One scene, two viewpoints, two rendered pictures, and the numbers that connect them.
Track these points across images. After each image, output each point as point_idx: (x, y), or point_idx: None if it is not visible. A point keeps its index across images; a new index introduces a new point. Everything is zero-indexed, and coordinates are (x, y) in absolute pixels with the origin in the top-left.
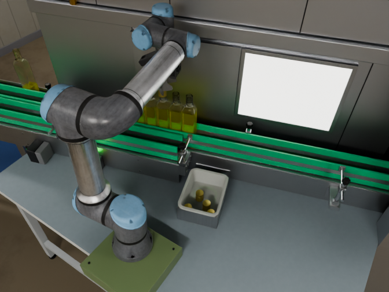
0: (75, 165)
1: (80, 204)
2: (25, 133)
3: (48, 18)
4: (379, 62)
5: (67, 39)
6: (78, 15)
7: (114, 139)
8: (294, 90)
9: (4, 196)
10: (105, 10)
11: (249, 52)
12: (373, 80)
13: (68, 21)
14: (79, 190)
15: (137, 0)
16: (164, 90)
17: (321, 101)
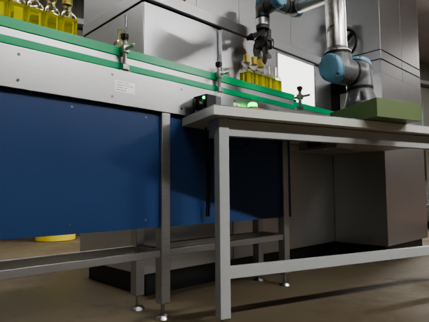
0: (343, 13)
1: (345, 54)
2: (184, 89)
3: (155, 10)
4: (318, 63)
5: (166, 32)
6: (186, 10)
7: (257, 92)
8: (298, 80)
9: (240, 115)
10: (206, 10)
11: (279, 52)
12: (317, 76)
13: (172, 15)
14: (338, 46)
15: (221, 10)
16: (267, 57)
17: (308, 88)
